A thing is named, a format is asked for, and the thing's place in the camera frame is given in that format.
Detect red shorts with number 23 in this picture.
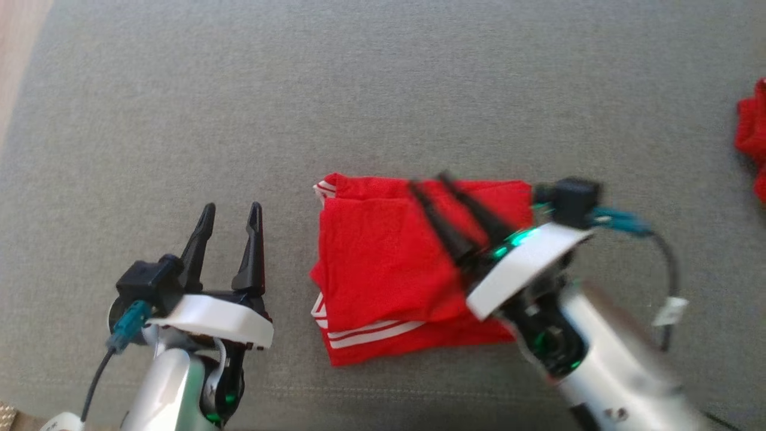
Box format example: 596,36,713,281
734,77,766,205

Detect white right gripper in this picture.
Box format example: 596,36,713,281
409,172,594,321

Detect white cable label tag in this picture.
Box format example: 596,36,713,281
652,296,689,327
38,411,85,431

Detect black camera cable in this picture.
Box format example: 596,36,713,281
80,350,118,423
649,230,683,354

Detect teal camera connector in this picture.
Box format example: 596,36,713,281
106,299,154,353
592,206,654,236

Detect teal left camera connector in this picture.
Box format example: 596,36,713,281
106,299,154,353

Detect grey sofa seat cushion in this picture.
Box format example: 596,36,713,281
0,0,766,431

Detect black left camera cable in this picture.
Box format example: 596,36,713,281
80,350,118,423

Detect teal right camera connector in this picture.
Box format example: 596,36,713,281
592,206,654,236

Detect red and white shirt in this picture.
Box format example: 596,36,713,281
309,173,537,368

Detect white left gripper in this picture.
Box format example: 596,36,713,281
147,201,275,351

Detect black right camera cable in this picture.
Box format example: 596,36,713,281
649,230,683,354

